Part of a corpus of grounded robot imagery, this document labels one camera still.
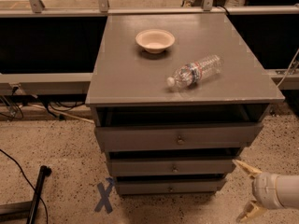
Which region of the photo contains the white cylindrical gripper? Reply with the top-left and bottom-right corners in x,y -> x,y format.
234,160 -> 282,223

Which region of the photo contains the grey drawer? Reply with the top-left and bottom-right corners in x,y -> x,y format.
95,123 -> 263,152
115,179 -> 226,195
107,159 -> 235,176

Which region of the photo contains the grey bottom drawer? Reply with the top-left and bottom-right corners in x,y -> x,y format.
115,179 -> 226,195

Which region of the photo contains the grey wooden drawer cabinet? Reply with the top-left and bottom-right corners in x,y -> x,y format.
86,14 -> 284,185

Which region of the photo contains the grey top drawer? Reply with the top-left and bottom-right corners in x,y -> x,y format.
95,123 -> 263,152

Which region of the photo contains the clear plastic water bottle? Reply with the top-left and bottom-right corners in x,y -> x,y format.
166,55 -> 223,89

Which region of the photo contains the blue tape X mark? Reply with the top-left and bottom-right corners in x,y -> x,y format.
94,177 -> 114,214

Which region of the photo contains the beige paper bowl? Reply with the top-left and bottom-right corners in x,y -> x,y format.
135,29 -> 175,54

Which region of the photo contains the black metal stand leg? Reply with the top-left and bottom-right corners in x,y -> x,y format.
0,165 -> 51,224

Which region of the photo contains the white cable at right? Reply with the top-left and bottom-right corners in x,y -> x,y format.
276,49 -> 299,89

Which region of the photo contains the black floor cable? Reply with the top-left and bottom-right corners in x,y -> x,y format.
0,148 -> 50,224

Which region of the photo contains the cable bundle under railing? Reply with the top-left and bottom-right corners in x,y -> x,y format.
0,86 -> 95,124

